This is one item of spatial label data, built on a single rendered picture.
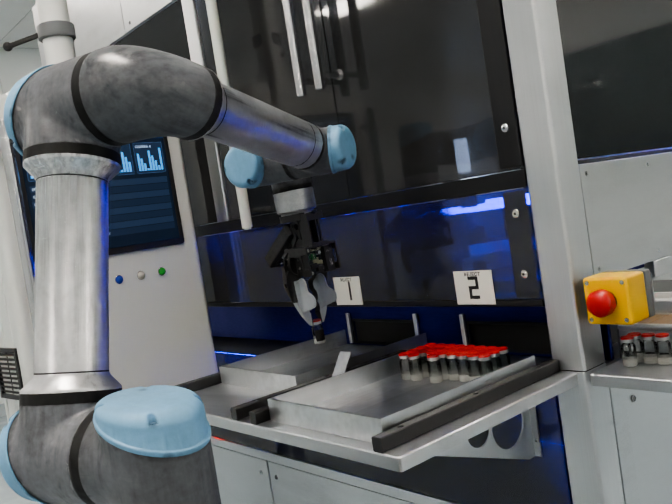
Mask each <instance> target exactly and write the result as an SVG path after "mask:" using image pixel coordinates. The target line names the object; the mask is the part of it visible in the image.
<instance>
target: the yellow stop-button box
mask: <svg viewBox="0 0 672 504"><path fill-rule="evenodd" d="M583 284H584V292H585V299H586V300H587V297H588V295H589V294H590V293H591V292H593V291H596V290H599V289H604V290H607V291H609V292H610V293H611V294H612V295H613V296H614V298H615V301H616V308H615V311H614V312H613V313H612V314H611V315H608V316H606V317H603V318H599V317H596V316H594V315H592V314H591V313H590V312H589V311H588V309H587V313H588V321H589V323H590V324H611V325H633V324H635V323H637V322H640V321H642V320H644V319H646V318H649V317H652V316H654V315H655V309H654V301H653V294H652V286H651V279H650V271H649V269H631V270H607V271H604V272H601V273H598V274H595V275H592V276H589V277H586V278H584V279H583Z"/></svg>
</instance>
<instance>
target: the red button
mask: <svg viewBox="0 0 672 504"><path fill-rule="evenodd" d="M586 305H587V309H588V311H589V312H590V313H591V314H592V315H594V316H596V317H599V318H603V317H606V316H608V315H611V314H612V313H613V312H614V311H615V308H616V301H615V298H614V296H613V295H612V294H611V293H610V292H609V291H607V290H604V289H599V290H596V291H593V292H591V293H590V294H589V295H588V297H587V300H586Z"/></svg>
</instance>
